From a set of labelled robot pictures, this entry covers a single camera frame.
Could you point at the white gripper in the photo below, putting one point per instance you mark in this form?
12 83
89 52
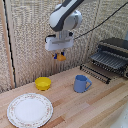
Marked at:
59 43

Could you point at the small brown bread loaf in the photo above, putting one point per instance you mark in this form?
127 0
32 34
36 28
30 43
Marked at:
61 58

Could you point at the yellow bowl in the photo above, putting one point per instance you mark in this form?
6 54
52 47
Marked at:
43 83

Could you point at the blue mug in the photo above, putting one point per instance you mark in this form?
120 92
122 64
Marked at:
81 83

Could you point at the black oven rack tray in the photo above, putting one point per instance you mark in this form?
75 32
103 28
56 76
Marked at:
95 72

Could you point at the white floral rim plate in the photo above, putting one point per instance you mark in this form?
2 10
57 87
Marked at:
30 110

